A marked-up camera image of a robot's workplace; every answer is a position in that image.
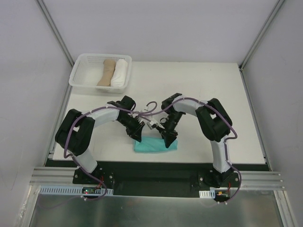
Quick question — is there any teal t-shirt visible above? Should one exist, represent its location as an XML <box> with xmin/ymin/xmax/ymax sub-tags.
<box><xmin>134</xmin><ymin>137</ymin><xmax>178</xmax><ymax>154</ymax></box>

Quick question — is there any white plastic basket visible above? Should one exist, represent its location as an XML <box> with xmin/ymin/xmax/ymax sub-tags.
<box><xmin>69</xmin><ymin>53</ymin><xmax>132</xmax><ymax>94</ymax></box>

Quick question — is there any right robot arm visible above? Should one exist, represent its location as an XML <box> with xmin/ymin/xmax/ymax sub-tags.
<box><xmin>156</xmin><ymin>93</ymin><xmax>233</xmax><ymax>188</ymax></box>

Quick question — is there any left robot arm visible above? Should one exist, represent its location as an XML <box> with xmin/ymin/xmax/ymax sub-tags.
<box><xmin>55</xmin><ymin>96</ymin><xmax>145</xmax><ymax>184</ymax></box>

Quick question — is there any white rolled t-shirt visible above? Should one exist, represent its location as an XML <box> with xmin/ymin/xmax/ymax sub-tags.
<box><xmin>110</xmin><ymin>59</ymin><xmax>128</xmax><ymax>87</ymax></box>

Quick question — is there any beige rolled t-shirt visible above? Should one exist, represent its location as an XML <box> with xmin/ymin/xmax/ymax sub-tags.
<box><xmin>97</xmin><ymin>59</ymin><xmax>116</xmax><ymax>87</ymax></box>

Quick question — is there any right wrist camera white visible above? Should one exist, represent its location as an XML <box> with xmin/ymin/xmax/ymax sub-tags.
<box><xmin>147</xmin><ymin>121</ymin><xmax>159</xmax><ymax>130</ymax></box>

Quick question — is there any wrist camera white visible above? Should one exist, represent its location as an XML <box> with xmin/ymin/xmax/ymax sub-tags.
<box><xmin>138</xmin><ymin>108</ymin><xmax>151</xmax><ymax>123</ymax></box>
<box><xmin>147</xmin><ymin>121</ymin><xmax>159</xmax><ymax>130</ymax></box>

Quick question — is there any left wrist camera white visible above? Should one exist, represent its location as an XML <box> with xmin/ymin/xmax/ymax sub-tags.
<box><xmin>138</xmin><ymin>108</ymin><xmax>151</xmax><ymax>123</ymax></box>

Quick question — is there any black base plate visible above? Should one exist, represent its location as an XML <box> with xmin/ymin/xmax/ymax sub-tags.
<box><xmin>73</xmin><ymin>161</ymin><xmax>241</xmax><ymax>196</ymax></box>

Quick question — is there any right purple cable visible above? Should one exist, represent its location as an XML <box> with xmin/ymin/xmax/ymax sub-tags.
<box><xmin>137</xmin><ymin>97</ymin><xmax>242</xmax><ymax>205</ymax></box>

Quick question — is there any purple cable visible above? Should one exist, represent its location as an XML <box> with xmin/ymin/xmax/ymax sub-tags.
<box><xmin>137</xmin><ymin>97</ymin><xmax>242</xmax><ymax>205</ymax></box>
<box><xmin>63</xmin><ymin>101</ymin><xmax>159</xmax><ymax>201</ymax></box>

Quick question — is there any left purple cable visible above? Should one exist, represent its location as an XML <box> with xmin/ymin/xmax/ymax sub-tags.
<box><xmin>63</xmin><ymin>101</ymin><xmax>159</xmax><ymax>201</ymax></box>

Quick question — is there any right white cable duct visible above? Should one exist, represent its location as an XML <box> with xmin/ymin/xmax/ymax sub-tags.
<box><xmin>199</xmin><ymin>190</ymin><xmax>215</xmax><ymax>199</ymax></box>

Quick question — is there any white cable duct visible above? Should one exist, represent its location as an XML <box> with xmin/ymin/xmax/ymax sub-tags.
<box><xmin>199</xmin><ymin>190</ymin><xmax>215</xmax><ymax>199</ymax></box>
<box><xmin>40</xmin><ymin>186</ymin><xmax>105</xmax><ymax>196</ymax></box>

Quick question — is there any left white cable duct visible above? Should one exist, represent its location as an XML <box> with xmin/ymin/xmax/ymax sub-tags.
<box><xmin>40</xmin><ymin>186</ymin><xmax>105</xmax><ymax>196</ymax></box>

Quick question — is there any aluminium rail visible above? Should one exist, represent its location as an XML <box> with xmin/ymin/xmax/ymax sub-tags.
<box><xmin>29</xmin><ymin>165</ymin><xmax>79</xmax><ymax>184</ymax></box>

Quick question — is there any left aluminium frame post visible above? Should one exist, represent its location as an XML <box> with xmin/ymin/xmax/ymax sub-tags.
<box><xmin>36</xmin><ymin>0</ymin><xmax>74</xmax><ymax>67</ymax></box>

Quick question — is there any aluminium frame post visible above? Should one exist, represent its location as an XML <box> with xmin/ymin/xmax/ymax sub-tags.
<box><xmin>36</xmin><ymin>0</ymin><xmax>74</xmax><ymax>67</ymax></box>
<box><xmin>238</xmin><ymin>0</ymin><xmax>286</xmax><ymax>70</ymax></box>

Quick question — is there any right aluminium frame post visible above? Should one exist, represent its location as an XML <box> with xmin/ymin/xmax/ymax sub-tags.
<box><xmin>238</xmin><ymin>0</ymin><xmax>286</xmax><ymax>70</ymax></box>

